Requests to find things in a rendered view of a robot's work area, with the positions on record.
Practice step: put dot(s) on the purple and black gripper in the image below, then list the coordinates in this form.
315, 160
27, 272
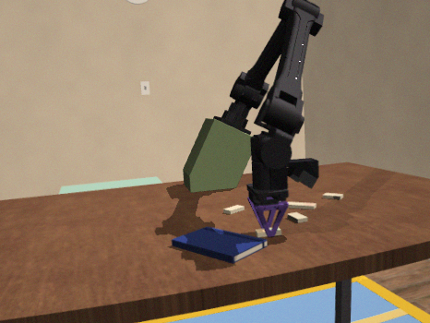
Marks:
258, 191

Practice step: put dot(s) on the blue notebook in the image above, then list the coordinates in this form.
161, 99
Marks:
223, 245

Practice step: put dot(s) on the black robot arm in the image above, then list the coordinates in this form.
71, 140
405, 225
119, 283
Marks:
273, 148

